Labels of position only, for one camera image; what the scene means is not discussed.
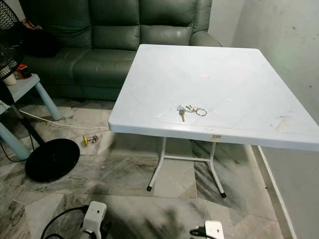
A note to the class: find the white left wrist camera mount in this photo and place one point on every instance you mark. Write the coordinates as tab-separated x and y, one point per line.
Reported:
94	216

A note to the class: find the black standing fan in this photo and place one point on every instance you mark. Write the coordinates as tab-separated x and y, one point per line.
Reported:
52	162

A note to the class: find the white plastic folding table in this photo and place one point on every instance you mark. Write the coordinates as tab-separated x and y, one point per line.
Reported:
199	89

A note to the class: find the small yellow toy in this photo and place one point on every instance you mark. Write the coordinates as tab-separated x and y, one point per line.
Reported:
85	140

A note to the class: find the green leather sofa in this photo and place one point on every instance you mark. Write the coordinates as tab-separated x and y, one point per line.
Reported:
109	64

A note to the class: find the red and black gadget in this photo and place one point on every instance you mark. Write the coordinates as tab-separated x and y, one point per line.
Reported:
24	71

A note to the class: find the light blue side table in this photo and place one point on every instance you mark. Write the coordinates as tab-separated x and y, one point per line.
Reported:
30	83
15	142

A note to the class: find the small white cup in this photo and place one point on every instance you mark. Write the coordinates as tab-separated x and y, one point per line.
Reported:
10	79

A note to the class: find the black bag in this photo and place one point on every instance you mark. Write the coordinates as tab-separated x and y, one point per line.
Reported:
42	44

